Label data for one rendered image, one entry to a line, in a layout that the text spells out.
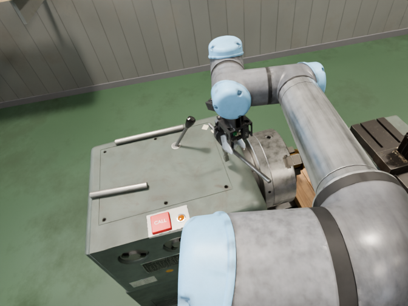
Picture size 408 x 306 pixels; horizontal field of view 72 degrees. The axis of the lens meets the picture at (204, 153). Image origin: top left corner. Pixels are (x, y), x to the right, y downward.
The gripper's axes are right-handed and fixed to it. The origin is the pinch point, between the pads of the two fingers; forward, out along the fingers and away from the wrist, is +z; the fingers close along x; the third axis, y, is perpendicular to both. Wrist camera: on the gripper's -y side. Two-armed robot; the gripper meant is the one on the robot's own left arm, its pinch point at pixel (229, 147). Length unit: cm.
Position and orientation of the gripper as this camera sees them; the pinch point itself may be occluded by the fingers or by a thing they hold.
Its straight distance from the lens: 88.0
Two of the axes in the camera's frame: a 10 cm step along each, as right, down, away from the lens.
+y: 4.7, 6.1, -6.4
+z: 1.3, 6.7, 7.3
